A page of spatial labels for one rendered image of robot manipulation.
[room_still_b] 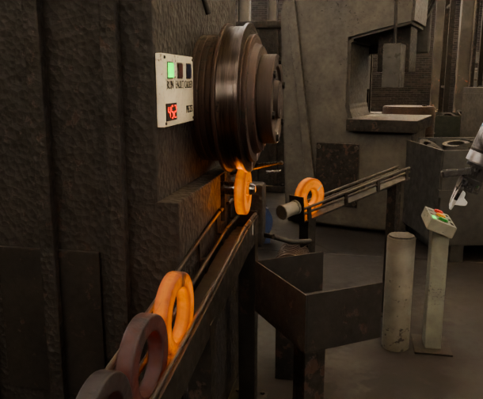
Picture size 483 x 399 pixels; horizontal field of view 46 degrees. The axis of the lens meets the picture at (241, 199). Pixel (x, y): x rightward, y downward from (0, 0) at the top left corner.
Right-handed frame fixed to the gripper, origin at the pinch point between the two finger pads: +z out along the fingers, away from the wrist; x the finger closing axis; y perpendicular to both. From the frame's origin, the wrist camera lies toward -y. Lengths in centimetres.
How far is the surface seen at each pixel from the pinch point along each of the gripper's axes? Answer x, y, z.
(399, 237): -0.3, -13.3, 20.1
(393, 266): -1.7, -10.8, 32.8
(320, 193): -9, -51, 13
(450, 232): -4.5, 3.6, 9.4
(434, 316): 2, 15, 48
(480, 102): 360, 63, -53
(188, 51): -80, -103, -26
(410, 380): -26, 10, 67
